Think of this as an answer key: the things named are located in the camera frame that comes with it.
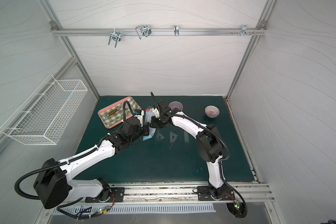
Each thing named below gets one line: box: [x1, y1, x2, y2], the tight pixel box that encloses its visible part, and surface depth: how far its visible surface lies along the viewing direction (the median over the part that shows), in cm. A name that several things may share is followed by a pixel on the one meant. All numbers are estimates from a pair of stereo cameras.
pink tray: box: [98, 96, 142, 129], surface depth 110 cm
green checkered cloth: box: [99, 98, 141, 127], surface depth 110 cm
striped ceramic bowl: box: [204, 104, 220, 119], surface depth 110 cm
